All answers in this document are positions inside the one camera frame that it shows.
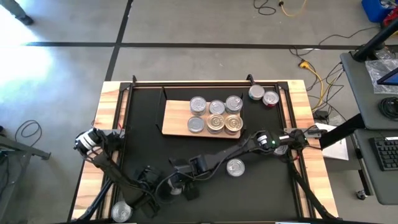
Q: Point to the silver-lid can green label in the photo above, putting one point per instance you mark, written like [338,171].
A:
[256,91]

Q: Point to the black power adapter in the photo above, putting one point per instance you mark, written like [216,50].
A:
[320,115]

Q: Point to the wooden shelf black metal frame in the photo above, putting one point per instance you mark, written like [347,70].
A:
[177,124]

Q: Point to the black keyboard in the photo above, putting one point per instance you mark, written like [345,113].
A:
[385,154]

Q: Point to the black slanted pole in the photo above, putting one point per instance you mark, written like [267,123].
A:
[373,42]

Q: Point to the red item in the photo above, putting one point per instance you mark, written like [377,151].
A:
[391,19]

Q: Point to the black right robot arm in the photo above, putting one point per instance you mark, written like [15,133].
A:
[236,152]

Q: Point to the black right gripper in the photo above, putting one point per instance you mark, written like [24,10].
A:
[189,169]

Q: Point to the black stand beam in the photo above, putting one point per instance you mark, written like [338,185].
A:
[345,129]

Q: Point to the grey perforated metal bracket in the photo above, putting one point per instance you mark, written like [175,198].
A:
[289,130]

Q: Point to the dark tablet screen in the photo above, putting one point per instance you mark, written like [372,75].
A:
[390,79]

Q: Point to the silver-lid can white label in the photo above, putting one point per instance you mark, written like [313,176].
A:
[196,124]

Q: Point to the white paper sheet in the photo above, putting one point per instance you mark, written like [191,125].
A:
[337,151]

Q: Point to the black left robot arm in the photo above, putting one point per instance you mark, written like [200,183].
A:
[115,174]

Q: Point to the grey side desk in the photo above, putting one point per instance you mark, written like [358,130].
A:
[360,93]

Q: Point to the clear plastic sheet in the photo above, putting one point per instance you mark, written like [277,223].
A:
[373,71]

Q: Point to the teal seafood can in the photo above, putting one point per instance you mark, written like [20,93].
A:
[198,105]

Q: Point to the grey metal stand leg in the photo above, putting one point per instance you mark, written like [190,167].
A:
[25,148]

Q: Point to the blue plastic bin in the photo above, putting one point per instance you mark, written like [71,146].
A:
[373,11]

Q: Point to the black clamp bracket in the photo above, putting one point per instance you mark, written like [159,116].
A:
[314,133]

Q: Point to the black caster wheel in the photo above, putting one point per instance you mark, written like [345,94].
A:
[361,195]

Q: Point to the silver-lid can blue label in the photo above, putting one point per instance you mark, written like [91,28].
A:
[235,167]

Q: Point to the black metal table frame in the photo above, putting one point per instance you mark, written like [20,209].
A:
[93,207]

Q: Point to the grey keyboard desk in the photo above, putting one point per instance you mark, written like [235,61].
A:
[382,186]

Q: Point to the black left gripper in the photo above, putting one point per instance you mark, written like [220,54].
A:
[149,177]

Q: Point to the gold-lid blue label can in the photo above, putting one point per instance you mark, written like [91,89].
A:
[234,123]
[215,122]

